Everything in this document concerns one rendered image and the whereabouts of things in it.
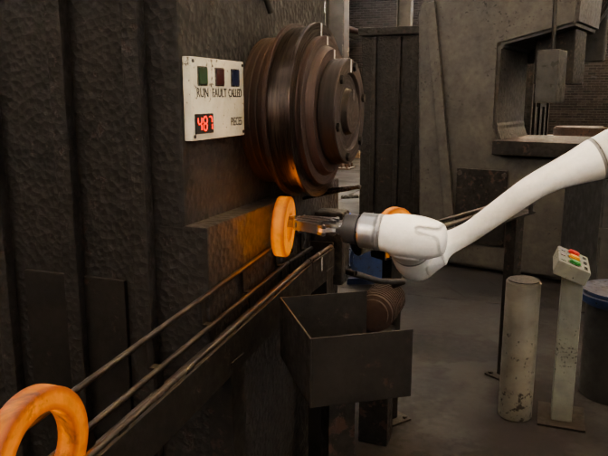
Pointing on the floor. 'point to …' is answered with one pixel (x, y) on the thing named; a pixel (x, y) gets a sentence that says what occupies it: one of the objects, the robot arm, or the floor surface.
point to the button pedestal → (566, 346)
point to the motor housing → (377, 300)
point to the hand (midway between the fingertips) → (283, 220)
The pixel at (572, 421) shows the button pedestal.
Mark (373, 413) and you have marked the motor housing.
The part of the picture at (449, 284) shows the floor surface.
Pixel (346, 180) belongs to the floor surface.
